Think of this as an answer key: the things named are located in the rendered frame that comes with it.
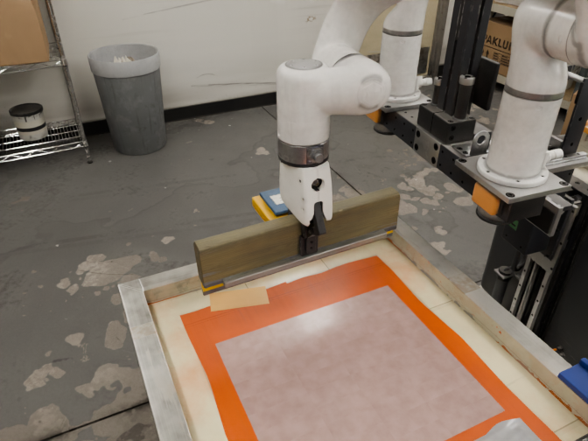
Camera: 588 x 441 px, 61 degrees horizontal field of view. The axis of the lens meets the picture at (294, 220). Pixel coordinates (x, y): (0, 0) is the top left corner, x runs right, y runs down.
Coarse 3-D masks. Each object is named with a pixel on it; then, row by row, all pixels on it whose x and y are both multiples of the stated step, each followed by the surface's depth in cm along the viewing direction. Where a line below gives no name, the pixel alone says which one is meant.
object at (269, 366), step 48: (288, 288) 94; (192, 336) 84; (240, 336) 84; (288, 336) 84; (240, 384) 76; (288, 384) 76; (336, 384) 76; (240, 432) 69; (288, 432) 69; (336, 432) 69; (384, 432) 69
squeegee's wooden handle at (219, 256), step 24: (384, 192) 85; (288, 216) 80; (336, 216) 81; (360, 216) 84; (384, 216) 86; (216, 240) 75; (240, 240) 75; (264, 240) 77; (288, 240) 79; (336, 240) 84; (216, 264) 76; (240, 264) 78; (264, 264) 80
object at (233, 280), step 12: (348, 240) 85; (360, 240) 85; (372, 240) 86; (324, 252) 83; (336, 252) 84; (276, 264) 80; (288, 264) 80; (228, 276) 78; (240, 276) 78; (252, 276) 78
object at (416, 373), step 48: (336, 288) 94; (384, 288) 94; (336, 336) 84; (384, 336) 84; (432, 336) 84; (384, 384) 76; (432, 384) 76; (480, 384) 76; (432, 432) 69; (480, 432) 69
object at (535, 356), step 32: (416, 256) 98; (128, 288) 89; (160, 288) 90; (192, 288) 93; (448, 288) 92; (480, 288) 89; (128, 320) 82; (480, 320) 86; (512, 320) 82; (160, 352) 77; (512, 352) 80; (544, 352) 77; (160, 384) 72; (544, 384) 76; (160, 416) 68
